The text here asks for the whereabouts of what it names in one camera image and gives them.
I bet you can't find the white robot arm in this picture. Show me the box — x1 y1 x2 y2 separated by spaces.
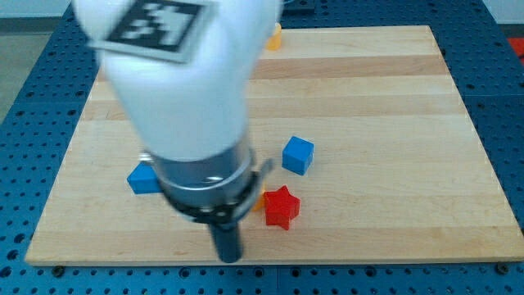
72 0 283 263

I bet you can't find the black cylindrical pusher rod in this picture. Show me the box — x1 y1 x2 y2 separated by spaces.
209 223 243 263

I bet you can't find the blue cube block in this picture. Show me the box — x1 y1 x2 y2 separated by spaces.
282 136 314 175

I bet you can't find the blue block behind arm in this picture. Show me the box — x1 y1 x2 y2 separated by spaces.
126 163 162 195

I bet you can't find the light wooden board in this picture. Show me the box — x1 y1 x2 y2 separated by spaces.
25 26 523 266

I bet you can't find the yellow block at top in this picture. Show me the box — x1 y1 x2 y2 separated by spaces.
265 23 282 51

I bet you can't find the orange block behind flange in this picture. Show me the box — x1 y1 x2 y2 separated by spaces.
251 184 266 211

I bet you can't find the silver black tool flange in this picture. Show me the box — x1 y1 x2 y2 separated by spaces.
140 134 273 224

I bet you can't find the red star block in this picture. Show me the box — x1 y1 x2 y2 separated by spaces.
263 185 300 230

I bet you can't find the black white fiducial marker tag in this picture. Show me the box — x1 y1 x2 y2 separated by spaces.
90 0 218 64

